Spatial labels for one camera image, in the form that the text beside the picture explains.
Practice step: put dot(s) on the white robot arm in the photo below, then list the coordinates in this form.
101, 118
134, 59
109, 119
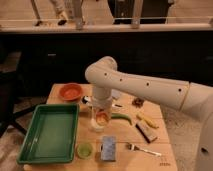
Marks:
193, 99

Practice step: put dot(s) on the blue sponge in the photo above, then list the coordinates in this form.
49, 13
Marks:
108, 149

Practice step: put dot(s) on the small green cup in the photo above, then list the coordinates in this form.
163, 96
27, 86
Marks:
84, 150

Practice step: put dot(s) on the grey cloth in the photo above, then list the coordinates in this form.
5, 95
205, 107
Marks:
116, 94

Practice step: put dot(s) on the black chair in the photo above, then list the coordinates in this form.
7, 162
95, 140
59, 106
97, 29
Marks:
8, 97

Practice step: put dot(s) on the green chili pepper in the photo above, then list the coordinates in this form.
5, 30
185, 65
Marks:
121, 116

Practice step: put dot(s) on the brown grape bunch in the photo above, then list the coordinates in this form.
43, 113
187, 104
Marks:
137, 102

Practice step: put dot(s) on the brown grey block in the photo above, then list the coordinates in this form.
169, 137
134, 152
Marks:
148, 134

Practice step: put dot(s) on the white plastic cup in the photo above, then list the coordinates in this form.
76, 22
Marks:
95, 126

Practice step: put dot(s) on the yellow banana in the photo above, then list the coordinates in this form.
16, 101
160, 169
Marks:
148, 120

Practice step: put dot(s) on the orange bowl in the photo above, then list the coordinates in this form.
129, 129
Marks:
70, 92

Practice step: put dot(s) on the wooden table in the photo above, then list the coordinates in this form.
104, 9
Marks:
126, 160

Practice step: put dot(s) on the green plastic tray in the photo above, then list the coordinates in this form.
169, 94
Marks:
51, 135

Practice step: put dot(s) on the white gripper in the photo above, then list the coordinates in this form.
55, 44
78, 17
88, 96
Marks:
101, 105

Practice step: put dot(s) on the silver fork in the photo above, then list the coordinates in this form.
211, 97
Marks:
133, 147

